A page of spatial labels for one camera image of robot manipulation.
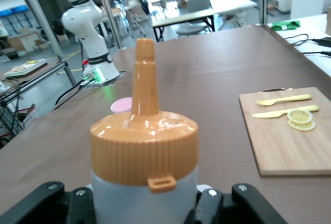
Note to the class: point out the white side table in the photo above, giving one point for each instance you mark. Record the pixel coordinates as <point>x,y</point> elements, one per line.
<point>310,27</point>

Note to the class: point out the translucent sauce bottle orange cap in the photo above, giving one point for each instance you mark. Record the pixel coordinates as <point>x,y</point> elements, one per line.
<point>144,146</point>

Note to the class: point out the yellow plastic knife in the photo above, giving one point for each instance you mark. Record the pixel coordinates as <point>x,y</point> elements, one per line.
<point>269,115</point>

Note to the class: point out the white folding table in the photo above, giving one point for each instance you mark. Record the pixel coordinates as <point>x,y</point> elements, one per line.
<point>181,18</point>
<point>232,2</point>

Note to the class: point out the black power adapter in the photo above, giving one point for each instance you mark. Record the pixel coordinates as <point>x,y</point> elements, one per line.
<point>323,41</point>

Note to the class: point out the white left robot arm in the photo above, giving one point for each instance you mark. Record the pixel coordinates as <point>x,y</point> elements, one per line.
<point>82,19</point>

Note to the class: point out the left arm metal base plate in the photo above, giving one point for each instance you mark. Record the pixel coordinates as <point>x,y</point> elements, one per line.
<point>113,77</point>

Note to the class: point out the white tray with food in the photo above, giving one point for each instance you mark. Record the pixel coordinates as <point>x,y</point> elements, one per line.
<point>24,68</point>

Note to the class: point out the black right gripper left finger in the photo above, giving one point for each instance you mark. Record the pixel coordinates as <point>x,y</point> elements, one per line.
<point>46,206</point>

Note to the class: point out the lemon slice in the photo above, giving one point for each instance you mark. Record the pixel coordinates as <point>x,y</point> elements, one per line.
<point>301,127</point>
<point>300,116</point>

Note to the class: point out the green cloth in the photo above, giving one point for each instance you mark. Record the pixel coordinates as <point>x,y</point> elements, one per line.
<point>284,25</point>

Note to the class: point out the wooden cutting board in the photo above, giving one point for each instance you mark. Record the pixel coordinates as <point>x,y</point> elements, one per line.
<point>282,146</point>

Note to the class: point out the grey laptop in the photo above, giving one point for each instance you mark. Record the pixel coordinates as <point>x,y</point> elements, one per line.
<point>198,4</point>

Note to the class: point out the pink plastic cup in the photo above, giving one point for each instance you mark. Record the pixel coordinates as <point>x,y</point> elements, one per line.
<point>120,105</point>

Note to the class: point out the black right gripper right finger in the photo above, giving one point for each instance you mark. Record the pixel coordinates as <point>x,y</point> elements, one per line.
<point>240,206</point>

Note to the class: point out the grey round stool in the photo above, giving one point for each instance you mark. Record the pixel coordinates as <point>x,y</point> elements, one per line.
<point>191,30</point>

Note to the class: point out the yellow plastic fork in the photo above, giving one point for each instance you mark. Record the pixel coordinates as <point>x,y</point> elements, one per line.
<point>287,99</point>

